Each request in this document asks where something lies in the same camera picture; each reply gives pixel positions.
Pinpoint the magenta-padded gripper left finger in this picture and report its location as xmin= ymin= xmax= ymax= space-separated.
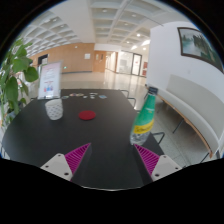
xmin=39 ymin=142 xmax=94 ymax=183

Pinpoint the group of ceiling lights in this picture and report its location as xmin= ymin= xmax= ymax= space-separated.
xmin=99 ymin=7 xmax=152 ymax=48

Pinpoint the dark-framed glass door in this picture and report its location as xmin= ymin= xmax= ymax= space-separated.
xmin=131 ymin=52 xmax=143 ymax=77

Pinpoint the green-labelled clear drink bottle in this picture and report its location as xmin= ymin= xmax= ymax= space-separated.
xmin=129 ymin=86 xmax=159 ymax=146

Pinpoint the long white bench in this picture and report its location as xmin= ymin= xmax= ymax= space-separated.
xmin=155 ymin=73 xmax=224 ymax=158

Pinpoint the clear acrylic sign stand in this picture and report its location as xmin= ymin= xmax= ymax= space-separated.
xmin=36 ymin=60 xmax=64 ymax=101

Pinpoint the flat round red coaster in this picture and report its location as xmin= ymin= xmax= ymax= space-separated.
xmin=78 ymin=110 xmax=97 ymax=122

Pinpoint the white dotted mug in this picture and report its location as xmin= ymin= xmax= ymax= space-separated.
xmin=44 ymin=98 xmax=65 ymax=121

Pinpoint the green leafy potted plant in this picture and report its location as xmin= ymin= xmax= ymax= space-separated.
xmin=0 ymin=36 xmax=41 ymax=129

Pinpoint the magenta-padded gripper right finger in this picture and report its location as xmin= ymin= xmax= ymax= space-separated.
xmin=132 ymin=143 xmax=183 ymax=186

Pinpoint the dark-framed landscape picture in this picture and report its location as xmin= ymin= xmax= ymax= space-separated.
xmin=176 ymin=26 xmax=224 ymax=73

